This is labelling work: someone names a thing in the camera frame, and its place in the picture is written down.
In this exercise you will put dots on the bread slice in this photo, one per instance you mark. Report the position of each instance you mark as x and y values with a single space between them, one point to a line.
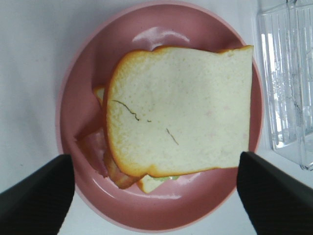
175 110
147 184

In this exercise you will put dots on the bacon strip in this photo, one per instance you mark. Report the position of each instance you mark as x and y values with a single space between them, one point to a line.
93 147
120 179

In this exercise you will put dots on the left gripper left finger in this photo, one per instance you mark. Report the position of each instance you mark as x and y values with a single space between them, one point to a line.
38 204

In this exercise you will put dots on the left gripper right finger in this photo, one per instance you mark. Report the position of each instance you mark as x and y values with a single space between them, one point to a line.
276 203

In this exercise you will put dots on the right clear plastic container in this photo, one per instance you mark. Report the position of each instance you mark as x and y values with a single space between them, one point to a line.
285 33

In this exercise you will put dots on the green lettuce leaf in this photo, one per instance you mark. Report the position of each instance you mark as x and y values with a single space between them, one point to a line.
162 179

